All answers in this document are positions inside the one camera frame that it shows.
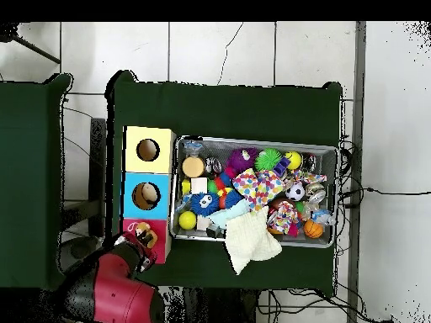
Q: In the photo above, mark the large polka dot cloth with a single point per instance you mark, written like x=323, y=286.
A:
x=256, y=187

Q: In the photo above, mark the cream waffle cloth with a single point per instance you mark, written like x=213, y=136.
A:
x=250, y=241

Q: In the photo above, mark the wooden box with three holes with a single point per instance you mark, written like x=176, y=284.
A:
x=132, y=196

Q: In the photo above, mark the tan plush animal toy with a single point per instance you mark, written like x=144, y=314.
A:
x=146, y=235

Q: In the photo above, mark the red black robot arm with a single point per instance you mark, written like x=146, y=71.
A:
x=111, y=293

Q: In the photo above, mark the clear mesh bin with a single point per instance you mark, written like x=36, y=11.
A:
x=176, y=232

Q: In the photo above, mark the black silver round toy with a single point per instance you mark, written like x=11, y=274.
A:
x=213, y=165

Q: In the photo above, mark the round wooden disc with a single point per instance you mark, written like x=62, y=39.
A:
x=192, y=167

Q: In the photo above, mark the blue fuzzy ball with eyes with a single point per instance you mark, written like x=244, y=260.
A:
x=204, y=203

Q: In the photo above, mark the purple spiky ball with eyes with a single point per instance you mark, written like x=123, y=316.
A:
x=240, y=161

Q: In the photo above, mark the yellow block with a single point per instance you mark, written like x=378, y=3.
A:
x=185, y=187

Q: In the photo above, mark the mint green knit cloth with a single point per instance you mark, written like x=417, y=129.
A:
x=229, y=214

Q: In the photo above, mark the clear crumpled plastic packet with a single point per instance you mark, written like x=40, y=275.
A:
x=193, y=145

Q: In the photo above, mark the large green spiky ball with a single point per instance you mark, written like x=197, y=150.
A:
x=268, y=159

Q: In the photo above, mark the purple plastic block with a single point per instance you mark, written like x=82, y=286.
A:
x=281, y=167

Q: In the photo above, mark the yellow smiley ball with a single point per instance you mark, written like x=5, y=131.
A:
x=293, y=160

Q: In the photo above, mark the small black white soccer ball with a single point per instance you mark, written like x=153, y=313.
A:
x=295, y=192

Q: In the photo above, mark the small orange basketball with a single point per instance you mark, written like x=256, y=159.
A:
x=313, y=229

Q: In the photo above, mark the clear plastic bottle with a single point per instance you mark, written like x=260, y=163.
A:
x=322, y=215

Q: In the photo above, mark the green cloth side table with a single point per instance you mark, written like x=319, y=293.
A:
x=30, y=182

